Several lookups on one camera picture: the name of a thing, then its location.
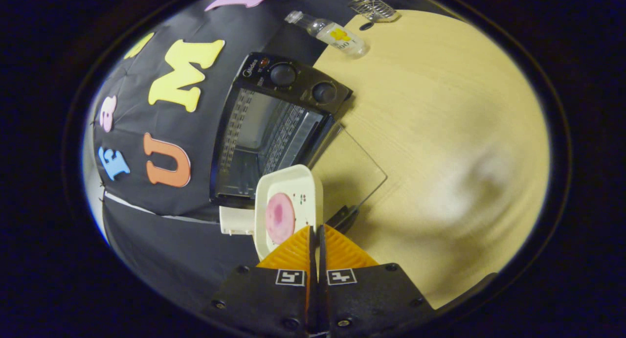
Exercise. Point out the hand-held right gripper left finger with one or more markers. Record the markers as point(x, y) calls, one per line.
point(274, 299)

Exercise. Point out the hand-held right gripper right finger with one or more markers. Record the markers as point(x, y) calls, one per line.
point(371, 299)

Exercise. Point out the white rectangular food plate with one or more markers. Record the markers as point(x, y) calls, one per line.
point(308, 191)

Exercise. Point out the white toaster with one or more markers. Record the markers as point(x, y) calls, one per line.
point(237, 221)

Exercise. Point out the black backdrop cloth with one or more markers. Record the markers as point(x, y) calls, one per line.
point(195, 245)

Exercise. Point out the pink ham slice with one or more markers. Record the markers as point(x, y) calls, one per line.
point(280, 218)

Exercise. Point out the glass bottle with yellow label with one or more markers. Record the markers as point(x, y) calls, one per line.
point(337, 34)

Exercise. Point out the black electric oven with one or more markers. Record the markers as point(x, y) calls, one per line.
point(274, 123)

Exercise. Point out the small black bottle cap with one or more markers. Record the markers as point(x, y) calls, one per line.
point(366, 26)

